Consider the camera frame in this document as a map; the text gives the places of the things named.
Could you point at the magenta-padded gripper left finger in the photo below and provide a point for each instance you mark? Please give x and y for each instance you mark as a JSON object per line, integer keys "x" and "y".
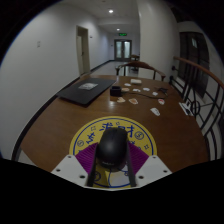
{"x": 70, "y": 168}

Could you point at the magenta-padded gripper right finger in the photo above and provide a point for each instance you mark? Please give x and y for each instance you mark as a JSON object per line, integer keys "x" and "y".
{"x": 153, "y": 170}

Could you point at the black computer mouse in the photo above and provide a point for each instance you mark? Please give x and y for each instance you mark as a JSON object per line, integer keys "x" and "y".
{"x": 112, "y": 148}

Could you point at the round yellow mouse pad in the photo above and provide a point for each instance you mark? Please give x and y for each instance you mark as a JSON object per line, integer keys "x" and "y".
{"x": 83, "y": 133}

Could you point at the red white paper sticker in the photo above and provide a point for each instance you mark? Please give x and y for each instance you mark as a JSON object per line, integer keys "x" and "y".
{"x": 161, "y": 101}

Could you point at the orange paper sticker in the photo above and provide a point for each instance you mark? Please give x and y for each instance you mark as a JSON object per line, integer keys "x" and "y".
{"x": 133, "y": 101}
{"x": 121, "y": 99}
{"x": 125, "y": 89}

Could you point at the closed dark laptop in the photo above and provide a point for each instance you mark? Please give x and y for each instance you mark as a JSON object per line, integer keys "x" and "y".
{"x": 85, "y": 90}

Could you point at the bunch of keys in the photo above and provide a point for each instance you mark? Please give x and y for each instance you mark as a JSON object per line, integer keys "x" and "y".
{"x": 162, "y": 89}

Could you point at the black railing with wooden handrail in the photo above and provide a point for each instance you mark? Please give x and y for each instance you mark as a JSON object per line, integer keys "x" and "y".
{"x": 200, "y": 100}

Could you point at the small black box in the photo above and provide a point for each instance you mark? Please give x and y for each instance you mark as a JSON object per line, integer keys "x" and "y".
{"x": 115, "y": 91}

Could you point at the white rectangular pack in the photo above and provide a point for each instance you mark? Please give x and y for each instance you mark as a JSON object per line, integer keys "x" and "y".
{"x": 135, "y": 81}

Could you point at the wooden armchair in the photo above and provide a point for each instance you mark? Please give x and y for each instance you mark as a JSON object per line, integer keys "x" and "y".
{"x": 140, "y": 65}

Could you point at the dark framed window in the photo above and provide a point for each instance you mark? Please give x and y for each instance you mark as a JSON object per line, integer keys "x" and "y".
{"x": 193, "y": 60}

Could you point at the white side door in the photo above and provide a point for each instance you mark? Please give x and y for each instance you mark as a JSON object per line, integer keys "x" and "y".
{"x": 83, "y": 50}

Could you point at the glass double door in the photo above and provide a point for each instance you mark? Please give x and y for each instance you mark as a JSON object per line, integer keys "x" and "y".
{"x": 123, "y": 50}

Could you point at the green exit sign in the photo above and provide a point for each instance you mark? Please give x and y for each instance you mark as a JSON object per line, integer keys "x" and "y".
{"x": 123, "y": 34}

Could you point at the round ceiling light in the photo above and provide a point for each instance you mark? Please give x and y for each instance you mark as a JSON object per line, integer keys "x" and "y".
{"x": 110, "y": 11}
{"x": 118, "y": 29}

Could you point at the white wall switch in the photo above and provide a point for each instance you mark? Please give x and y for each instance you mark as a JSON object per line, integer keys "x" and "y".
{"x": 38, "y": 44}

